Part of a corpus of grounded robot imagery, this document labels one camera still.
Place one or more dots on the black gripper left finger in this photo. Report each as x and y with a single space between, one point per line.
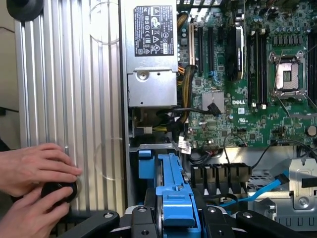
143 223

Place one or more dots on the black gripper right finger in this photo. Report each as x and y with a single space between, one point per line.
215 223

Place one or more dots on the person's right hand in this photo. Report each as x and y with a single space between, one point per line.
24 218

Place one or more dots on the person's left hand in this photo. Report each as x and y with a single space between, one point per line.
29 168

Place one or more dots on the open grey PC case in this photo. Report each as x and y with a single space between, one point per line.
237 155

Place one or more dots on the grey metal drive cage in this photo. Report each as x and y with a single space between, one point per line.
297 168

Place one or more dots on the green motherboard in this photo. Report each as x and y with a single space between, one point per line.
247 124

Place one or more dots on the silver heat sink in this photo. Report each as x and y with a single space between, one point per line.
210 98

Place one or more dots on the coin battery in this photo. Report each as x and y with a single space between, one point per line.
312 130

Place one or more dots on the grey power supply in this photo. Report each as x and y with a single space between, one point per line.
151 86

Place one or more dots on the silver socket cover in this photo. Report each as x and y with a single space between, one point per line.
304 115

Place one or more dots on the CPU socket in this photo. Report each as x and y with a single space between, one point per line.
288 77

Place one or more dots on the black expansion slot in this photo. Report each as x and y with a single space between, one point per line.
200 49
210 49

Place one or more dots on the black graphics card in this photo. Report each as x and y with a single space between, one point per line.
235 49

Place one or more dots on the beige expansion slot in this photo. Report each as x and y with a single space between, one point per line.
191 42

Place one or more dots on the black round cap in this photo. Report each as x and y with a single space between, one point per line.
23 8

